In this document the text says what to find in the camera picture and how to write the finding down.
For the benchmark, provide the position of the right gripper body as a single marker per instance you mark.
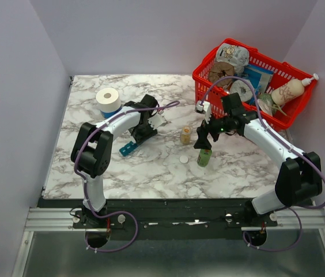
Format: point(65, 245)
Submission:
point(218, 126)

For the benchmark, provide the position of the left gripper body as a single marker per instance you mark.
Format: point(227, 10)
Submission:
point(143, 133)

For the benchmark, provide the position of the teal weekly pill organizer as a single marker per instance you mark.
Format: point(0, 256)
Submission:
point(132, 146)

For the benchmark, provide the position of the white bottle cap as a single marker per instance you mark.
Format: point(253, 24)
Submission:
point(183, 159)

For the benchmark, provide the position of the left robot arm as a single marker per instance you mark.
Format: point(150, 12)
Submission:
point(92, 150)

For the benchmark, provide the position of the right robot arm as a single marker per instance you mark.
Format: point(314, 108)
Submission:
point(298, 179)

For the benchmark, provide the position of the green pill bottle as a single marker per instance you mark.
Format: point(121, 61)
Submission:
point(204, 157)

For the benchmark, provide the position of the amber pill bottle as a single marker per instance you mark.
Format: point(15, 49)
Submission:
point(185, 135)

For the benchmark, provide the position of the blue tape roll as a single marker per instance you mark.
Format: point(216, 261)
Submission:
point(109, 114)

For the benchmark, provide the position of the silver wrapped roll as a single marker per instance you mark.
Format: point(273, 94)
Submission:
point(244, 90)

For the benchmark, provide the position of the white toilet paper roll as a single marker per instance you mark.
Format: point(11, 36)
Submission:
point(108, 100)

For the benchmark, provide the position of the green white pouch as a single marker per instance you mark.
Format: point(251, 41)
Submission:
point(267, 105)

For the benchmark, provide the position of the blue packet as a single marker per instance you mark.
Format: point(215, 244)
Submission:
point(259, 77)

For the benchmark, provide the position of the printed wrapped package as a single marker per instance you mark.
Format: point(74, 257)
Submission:
point(237, 56)

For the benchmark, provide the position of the cream pump lotion bottle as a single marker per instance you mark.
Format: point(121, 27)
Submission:
point(291, 90)

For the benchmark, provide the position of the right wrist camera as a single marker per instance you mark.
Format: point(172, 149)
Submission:
point(204, 107)

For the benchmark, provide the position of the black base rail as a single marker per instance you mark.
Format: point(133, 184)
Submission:
point(174, 219)

